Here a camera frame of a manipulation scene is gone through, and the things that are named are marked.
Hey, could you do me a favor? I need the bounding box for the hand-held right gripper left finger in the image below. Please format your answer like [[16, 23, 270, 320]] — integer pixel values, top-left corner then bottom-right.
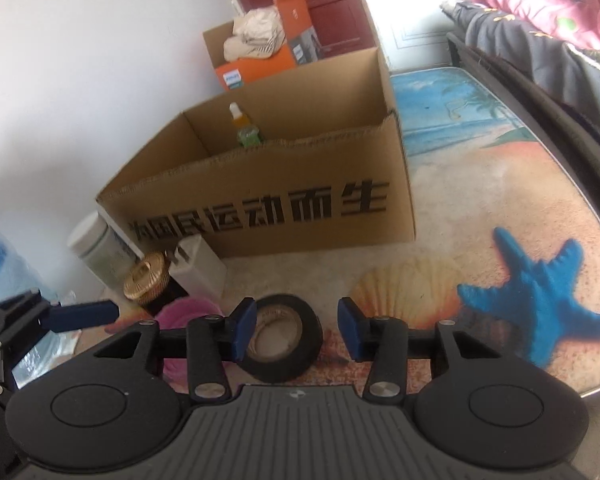
[[92, 297, 258, 403]]

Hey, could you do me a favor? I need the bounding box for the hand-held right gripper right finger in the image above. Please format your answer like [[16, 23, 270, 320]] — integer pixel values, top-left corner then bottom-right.
[[336, 296, 481, 401]]

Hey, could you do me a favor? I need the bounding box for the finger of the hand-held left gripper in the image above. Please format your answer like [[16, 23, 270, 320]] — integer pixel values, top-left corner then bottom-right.
[[0, 289, 120, 351]]

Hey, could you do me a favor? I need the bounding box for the black tape roll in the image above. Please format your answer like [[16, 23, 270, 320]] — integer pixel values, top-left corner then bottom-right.
[[240, 294, 324, 381]]

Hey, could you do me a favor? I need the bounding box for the white plastic bottle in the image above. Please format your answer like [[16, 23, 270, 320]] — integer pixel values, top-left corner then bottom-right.
[[67, 211, 141, 291]]

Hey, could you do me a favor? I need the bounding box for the white charger plug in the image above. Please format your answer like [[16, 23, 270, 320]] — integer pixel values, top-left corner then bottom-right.
[[167, 237, 227, 301]]

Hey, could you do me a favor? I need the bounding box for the black jar with gold lid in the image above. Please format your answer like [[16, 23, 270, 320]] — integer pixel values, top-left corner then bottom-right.
[[123, 254, 186, 318]]

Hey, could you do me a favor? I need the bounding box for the large brown cardboard box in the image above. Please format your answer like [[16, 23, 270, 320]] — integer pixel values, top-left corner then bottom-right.
[[96, 47, 417, 260]]

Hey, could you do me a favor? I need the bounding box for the green dropper bottle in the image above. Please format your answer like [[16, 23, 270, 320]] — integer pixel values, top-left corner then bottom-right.
[[228, 102, 263, 148]]

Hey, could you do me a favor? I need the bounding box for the clear plastic bag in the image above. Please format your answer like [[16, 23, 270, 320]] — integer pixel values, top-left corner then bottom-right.
[[17, 330, 81, 386]]

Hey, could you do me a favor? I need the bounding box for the orange product box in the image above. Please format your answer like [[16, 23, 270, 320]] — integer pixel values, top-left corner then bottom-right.
[[202, 0, 326, 93]]

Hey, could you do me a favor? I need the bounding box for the cream cloth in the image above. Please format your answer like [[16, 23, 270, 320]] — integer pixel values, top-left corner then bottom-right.
[[223, 8, 287, 61]]

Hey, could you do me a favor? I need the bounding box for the white door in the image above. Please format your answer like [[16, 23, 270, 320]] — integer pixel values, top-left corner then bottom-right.
[[350, 0, 476, 73]]

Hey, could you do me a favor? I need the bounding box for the pink floral blanket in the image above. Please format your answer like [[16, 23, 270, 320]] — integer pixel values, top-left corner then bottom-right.
[[467, 0, 600, 51]]

